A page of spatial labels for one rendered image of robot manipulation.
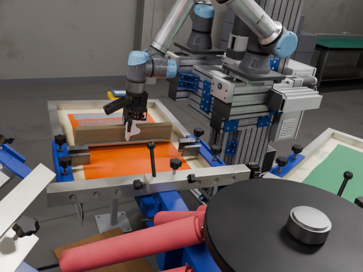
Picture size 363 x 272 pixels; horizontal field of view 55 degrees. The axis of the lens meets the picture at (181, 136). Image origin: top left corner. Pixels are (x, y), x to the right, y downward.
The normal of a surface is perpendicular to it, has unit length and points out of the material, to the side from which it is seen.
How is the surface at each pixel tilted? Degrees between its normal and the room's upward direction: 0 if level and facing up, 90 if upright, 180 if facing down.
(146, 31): 90
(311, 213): 0
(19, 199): 32
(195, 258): 0
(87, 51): 90
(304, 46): 90
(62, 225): 0
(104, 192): 90
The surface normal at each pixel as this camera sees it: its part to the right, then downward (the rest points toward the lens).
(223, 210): 0.13, -0.90
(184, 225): -0.40, -0.59
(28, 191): 0.63, -0.67
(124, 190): 0.37, 0.44
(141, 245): -0.29, -0.03
